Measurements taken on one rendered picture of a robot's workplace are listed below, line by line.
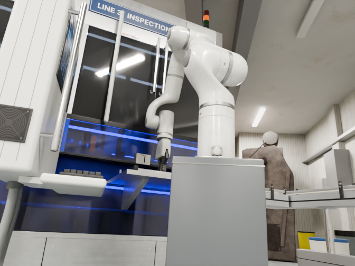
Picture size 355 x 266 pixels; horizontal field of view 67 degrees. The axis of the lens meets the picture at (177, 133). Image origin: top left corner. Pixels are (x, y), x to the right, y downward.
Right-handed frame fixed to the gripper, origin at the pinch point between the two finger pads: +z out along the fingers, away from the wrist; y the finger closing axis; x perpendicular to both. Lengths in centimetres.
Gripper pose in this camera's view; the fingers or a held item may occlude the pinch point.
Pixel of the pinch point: (161, 169)
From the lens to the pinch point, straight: 141.2
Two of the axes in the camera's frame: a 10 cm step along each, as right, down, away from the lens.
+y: 4.1, -2.5, -8.8
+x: 9.1, 1.8, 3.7
